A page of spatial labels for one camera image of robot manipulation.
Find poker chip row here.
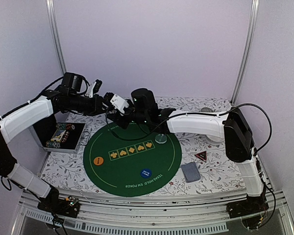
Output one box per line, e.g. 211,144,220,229
46,141,63,148
56,123,75,131

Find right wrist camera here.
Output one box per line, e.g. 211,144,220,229
110,94,129,115

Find black red triangle token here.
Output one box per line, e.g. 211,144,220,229
195,151,207,162

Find aluminium frame post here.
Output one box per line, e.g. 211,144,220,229
45,0,75,105
231,0,260,105

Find blue small blind button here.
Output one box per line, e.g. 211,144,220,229
140,168,152,179

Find boxed card deck in case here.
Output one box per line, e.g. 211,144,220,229
50,129,69,142

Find orange big blind button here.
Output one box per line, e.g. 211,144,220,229
93,157,104,166

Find left aluminium frame post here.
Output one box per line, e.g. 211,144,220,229
45,0,75,105

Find right aluminium frame post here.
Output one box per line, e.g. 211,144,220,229
231,0,260,105

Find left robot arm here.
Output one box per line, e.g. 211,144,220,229
0,72,113,212

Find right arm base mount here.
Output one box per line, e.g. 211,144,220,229
226,196,269,230

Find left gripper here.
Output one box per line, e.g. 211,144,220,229
70,94,114,117

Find striped ceramic cup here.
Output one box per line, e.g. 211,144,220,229
200,107,214,113

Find aluminium poker set case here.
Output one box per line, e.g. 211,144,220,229
29,115,85,153

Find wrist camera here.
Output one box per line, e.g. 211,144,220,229
85,79,102,98
110,94,129,115

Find front aluminium rail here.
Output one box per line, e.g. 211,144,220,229
11,189,294,235

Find white bowl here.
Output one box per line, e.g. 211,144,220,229
206,135,224,145

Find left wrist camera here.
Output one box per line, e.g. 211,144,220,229
85,79,102,98

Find clear dealer button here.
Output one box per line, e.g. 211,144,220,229
155,134,167,144

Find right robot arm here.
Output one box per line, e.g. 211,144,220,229
106,88,269,213

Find lower poker chip row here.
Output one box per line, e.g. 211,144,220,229
46,141,63,148

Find round green poker mat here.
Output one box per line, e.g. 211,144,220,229
83,123,182,197

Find blue-backed card deck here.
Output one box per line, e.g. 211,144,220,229
181,162,201,183

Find upper poker chip row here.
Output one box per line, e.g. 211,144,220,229
56,123,75,131

